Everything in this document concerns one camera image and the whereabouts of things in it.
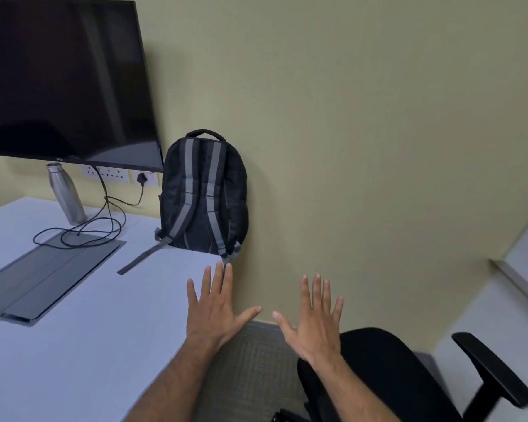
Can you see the person's right hand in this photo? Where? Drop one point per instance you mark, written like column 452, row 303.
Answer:
column 317, row 329

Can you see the person's left hand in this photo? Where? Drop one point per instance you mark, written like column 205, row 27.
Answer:
column 213, row 312

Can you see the black swivel office chair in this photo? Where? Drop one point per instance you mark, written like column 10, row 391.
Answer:
column 378, row 373

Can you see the black grey backpack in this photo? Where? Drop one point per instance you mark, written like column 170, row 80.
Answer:
column 202, row 193

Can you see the person's left forearm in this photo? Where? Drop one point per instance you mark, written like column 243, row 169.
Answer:
column 176, row 382

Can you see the steel water bottle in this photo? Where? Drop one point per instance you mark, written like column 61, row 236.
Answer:
column 68, row 197

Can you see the white whiteboard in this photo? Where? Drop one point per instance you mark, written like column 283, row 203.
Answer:
column 526, row 259

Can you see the black television screen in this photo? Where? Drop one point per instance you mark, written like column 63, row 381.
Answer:
column 61, row 74

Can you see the white wall switch plate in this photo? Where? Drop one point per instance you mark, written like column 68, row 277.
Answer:
column 153, row 179

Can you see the white wall socket strip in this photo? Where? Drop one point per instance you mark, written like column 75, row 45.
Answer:
column 114, row 174

